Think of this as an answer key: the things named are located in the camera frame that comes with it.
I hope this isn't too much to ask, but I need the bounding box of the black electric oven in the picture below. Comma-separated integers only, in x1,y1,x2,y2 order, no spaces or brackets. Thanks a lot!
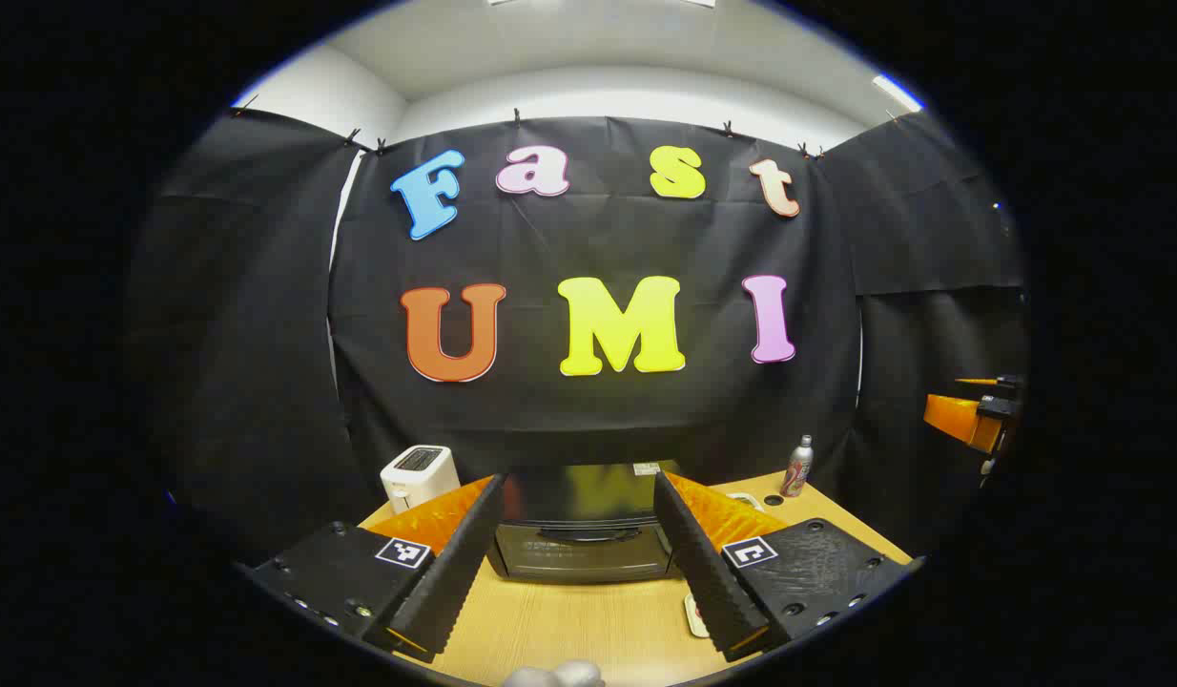
486,463,680,585

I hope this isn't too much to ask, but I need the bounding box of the silver pink drink bottle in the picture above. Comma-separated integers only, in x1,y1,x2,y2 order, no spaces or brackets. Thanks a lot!
779,435,816,499

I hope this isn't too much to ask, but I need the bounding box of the white toaster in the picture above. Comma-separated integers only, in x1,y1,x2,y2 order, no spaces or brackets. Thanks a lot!
380,445,461,514

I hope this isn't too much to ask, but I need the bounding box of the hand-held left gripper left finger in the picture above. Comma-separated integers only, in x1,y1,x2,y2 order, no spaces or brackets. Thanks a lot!
248,473,507,664

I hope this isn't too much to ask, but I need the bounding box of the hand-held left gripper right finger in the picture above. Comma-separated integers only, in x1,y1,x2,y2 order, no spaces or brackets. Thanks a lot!
652,471,912,663

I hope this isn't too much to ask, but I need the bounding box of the ceiling light panel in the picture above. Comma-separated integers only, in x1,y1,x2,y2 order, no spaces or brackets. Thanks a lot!
872,74,925,114

